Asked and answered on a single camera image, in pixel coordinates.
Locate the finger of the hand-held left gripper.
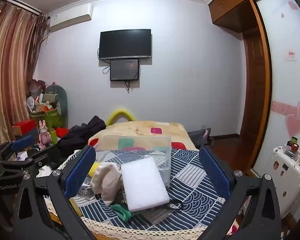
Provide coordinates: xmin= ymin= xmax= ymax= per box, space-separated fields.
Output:
xmin=22 ymin=144 xmax=62 ymax=174
xmin=0 ymin=135 xmax=35 ymax=160

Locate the yellow curved cushion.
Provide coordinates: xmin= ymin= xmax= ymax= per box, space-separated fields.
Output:
xmin=106 ymin=106 xmax=137 ymax=127

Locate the wooden overhead cabinet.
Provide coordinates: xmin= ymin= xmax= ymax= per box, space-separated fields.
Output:
xmin=207 ymin=0 xmax=282 ymax=33

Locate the green box of clutter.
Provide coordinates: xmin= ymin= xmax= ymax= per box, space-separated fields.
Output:
xmin=29 ymin=108 xmax=63 ymax=131

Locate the beige patterned bed blanket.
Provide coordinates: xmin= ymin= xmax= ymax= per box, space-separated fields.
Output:
xmin=88 ymin=120 xmax=200 ymax=152

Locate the white air conditioner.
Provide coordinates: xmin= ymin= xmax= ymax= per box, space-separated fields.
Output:
xmin=49 ymin=4 xmax=93 ymax=32

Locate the black clothing pile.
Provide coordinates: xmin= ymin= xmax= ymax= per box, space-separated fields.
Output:
xmin=56 ymin=116 xmax=107 ymax=156

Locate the green elastic band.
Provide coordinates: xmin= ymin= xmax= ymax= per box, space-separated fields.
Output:
xmin=110 ymin=204 xmax=133 ymax=223

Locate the pink plush bunny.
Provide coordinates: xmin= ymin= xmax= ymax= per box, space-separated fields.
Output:
xmin=38 ymin=120 xmax=52 ymax=148

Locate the white appliance with stickers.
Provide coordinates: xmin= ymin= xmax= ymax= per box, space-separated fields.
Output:
xmin=272 ymin=145 xmax=300 ymax=219

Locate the striped brown curtain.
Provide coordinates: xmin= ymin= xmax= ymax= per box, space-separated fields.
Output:
xmin=0 ymin=1 xmax=48 ymax=150

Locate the beige cloth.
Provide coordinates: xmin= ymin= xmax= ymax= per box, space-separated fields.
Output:
xmin=92 ymin=162 xmax=123 ymax=207

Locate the black hair band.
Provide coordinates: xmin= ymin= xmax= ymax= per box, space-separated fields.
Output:
xmin=165 ymin=199 xmax=184 ymax=211

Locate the white red-print sign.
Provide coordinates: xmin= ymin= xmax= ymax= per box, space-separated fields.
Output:
xmin=284 ymin=49 xmax=298 ymax=61

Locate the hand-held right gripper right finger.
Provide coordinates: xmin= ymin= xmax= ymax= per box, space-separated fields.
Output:
xmin=199 ymin=146 xmax=282 ymax=240

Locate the yellow ball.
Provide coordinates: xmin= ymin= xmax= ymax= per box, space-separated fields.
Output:
xmin=88 ymin=162 xmax=100 ymax=178

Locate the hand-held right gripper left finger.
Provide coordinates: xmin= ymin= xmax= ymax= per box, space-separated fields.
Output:
xmin=14 ymin=145 xmax=97 ymax=240

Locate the navy patterned tablecloth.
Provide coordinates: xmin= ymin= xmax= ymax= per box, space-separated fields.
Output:
xmin=70 ymin=149 xmax=228 ymax=230

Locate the wooden door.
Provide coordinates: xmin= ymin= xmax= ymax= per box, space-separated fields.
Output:
xmin=239 ymin=29 xmax=263 ymax=140

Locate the red box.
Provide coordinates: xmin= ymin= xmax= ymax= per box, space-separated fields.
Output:
xmin=12 ymin=119 xmax=38 ymax=136

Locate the red cloth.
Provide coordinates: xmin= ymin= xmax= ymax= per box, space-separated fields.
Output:
xmin=55 ymin=127 xmax=70 ymax=138

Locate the clear plastic box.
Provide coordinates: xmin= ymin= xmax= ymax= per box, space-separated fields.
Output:
xmin=96 ymin=135 xmax=172 ymax=188

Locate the white heart-print wardrobe door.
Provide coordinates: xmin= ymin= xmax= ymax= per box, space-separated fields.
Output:
xmin=252 ymin=0 xmax=300 ymax=177

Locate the white foam sponge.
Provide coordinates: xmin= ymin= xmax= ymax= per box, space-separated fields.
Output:
xmin=121 ymin=156 xmax=170 ymax=212

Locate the dark bag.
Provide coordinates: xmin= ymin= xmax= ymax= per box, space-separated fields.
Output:
xmin=187 ymin=128 xmax=212 ymax=147

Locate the small black wall monitor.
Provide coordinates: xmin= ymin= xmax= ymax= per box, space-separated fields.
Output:
xmin=109 ymin=59 xmax=140 ymax=82

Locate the black wall television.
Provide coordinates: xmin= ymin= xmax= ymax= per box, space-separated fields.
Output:
xmin=98 ymin=29 xmax=152 ymax=60

